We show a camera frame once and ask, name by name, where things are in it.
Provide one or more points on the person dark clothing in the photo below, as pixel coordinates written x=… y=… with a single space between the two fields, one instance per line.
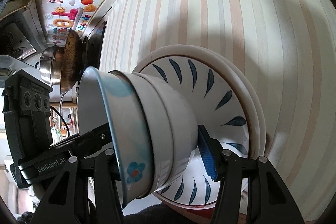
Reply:
x=154 y=214

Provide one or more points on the white bowl gold rim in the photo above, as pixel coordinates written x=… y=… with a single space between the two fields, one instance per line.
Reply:
x=158 y=128

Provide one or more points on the white plate pink flowers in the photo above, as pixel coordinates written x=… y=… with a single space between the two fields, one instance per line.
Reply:
x=255 y=100

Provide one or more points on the striped cat tablecloth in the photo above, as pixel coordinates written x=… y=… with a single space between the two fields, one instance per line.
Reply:
x=285 y=48

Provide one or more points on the white plate blue leaf pattern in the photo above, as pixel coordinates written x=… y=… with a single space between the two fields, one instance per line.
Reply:
x=217 y=107

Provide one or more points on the black range hood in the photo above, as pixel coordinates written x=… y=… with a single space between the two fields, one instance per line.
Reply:
x=21 y=31

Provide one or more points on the black frying pan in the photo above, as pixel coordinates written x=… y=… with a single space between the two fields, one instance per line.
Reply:
x=71 y=65

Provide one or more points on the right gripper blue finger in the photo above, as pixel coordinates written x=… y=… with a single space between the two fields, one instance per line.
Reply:
x=213 y=155

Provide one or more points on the white plate with twig pattern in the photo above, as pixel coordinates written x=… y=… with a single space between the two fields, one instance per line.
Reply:
x=228 y=74

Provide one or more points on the plain white bowl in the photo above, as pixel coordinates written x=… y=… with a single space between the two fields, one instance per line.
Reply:
x=182 y=122

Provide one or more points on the white bowl blue flower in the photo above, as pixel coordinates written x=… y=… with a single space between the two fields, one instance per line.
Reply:
x=106 y=98

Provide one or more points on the black induction cooktop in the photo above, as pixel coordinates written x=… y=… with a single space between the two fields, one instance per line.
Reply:
x=93 y=47

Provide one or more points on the colourful wall sticker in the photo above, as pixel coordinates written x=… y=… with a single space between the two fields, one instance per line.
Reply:
x=61 y=16

